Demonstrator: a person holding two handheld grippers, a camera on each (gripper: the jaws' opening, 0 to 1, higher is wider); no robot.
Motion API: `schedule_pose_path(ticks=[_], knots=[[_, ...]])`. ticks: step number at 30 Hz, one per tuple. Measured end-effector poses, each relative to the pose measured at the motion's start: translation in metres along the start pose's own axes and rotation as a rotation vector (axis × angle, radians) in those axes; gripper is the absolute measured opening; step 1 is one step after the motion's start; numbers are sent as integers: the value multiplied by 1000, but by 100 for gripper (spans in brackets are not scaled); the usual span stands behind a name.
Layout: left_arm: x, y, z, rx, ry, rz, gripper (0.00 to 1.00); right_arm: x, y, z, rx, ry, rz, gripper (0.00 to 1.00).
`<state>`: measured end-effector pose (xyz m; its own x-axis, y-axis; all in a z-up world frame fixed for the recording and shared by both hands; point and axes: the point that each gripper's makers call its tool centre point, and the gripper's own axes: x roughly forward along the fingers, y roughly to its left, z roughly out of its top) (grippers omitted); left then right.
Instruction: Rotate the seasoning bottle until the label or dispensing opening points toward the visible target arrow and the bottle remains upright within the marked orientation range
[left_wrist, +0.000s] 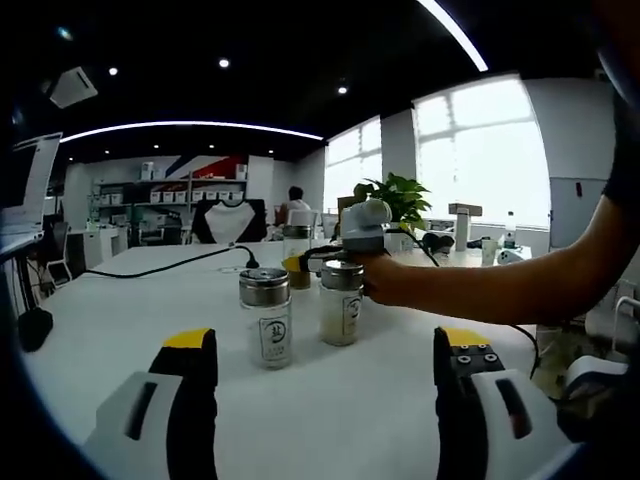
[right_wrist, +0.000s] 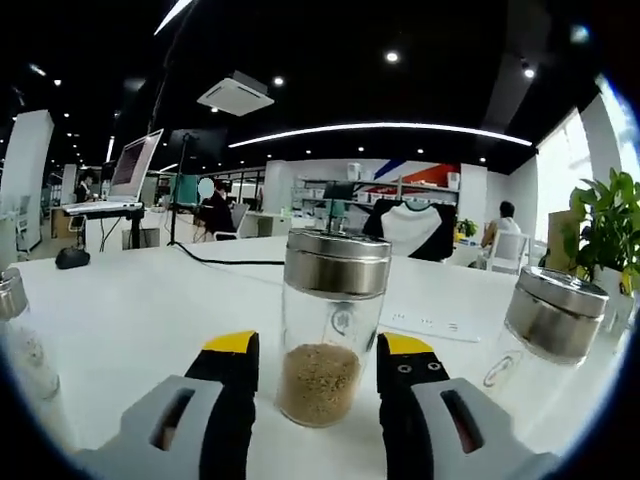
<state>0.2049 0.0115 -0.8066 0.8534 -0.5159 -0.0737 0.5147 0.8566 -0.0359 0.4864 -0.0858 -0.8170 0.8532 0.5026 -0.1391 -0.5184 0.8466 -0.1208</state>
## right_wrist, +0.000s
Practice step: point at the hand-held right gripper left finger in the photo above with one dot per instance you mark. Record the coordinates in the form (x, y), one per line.
(165, 440)

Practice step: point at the white laptop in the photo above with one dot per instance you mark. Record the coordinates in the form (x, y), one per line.
(132, 167)

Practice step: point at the tall white-grain seasoning bottle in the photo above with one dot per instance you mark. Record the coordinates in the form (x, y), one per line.
(555, 310)

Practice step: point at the white plant pot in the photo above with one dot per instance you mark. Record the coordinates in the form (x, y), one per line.
(620, 295)

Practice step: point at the wide bright window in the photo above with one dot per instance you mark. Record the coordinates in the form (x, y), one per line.
(617, 130)

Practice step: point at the narrow bright window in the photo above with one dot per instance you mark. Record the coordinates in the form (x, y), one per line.
(562, 175)

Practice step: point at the brown cardboard box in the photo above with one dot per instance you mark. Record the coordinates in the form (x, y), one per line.
(562, 235)

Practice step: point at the teal partition panel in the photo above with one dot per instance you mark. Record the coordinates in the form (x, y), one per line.
(182, 190)

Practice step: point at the tall brown-grain seasoning bottle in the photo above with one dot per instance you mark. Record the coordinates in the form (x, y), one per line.
(320, 390)

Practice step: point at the curved ceiling light strip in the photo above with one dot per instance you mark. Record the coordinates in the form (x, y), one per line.
(380, 125)

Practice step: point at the small green potted plant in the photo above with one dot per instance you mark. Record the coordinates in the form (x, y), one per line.
(467, 227)

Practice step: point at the grey office chair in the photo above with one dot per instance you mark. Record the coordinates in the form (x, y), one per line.
(240, 215)

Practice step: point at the grey storage shelf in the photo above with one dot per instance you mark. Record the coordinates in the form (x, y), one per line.
(380, 186)

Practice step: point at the white black raglan shirt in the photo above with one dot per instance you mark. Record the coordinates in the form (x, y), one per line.
(415, 232)

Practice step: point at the white mesh chair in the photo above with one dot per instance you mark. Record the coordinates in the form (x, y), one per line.
(510, 252)

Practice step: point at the straight ceiling light strip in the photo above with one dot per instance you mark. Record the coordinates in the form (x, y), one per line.
(170, 15)

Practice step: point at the short white-grain seasoning bottle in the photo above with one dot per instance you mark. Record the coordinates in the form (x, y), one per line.
(12, 295)

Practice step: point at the large green potted plant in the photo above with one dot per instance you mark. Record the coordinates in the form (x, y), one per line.
(610, 225)

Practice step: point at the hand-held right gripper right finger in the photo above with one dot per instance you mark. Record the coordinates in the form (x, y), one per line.
(450, 440)

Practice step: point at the ceiling air conditioner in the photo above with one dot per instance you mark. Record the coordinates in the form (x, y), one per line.
(235, 92)

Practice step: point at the white standing desk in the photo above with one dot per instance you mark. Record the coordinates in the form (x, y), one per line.
(100, 212)

